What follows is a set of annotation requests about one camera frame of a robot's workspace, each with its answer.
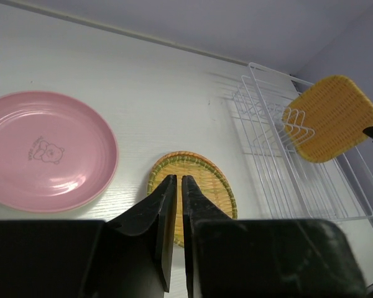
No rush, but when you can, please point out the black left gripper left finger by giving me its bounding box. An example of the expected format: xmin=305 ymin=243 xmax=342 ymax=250
xmin=0 ymin=175 xmax=177 ymax=297

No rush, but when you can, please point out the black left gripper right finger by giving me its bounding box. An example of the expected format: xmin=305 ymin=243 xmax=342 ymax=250
xmin=182 ymin=176 xmax=366 ymax=297

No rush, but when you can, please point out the square woven orange tray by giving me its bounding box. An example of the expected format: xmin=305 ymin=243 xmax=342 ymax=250
xmin=282 ymin=75 xmax=373 ymax=163

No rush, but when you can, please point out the round woven orange plate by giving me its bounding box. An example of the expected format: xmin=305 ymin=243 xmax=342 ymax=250
xmin=152 ymin=151 xmax=237 ymax=224

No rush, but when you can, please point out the green rimmed woven plate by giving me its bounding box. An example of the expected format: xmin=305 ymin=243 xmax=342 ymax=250
xmin=147 ymin=154 xmax=238 ymax=248

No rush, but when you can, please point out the pink round plate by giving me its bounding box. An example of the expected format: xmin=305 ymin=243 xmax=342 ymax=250
xmin=0 ymin=91 xmax=119 ymax=213

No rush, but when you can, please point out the white wire dish rack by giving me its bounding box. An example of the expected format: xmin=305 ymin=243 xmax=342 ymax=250
xmin=230 ymin=63 xmax=373 ymax=222

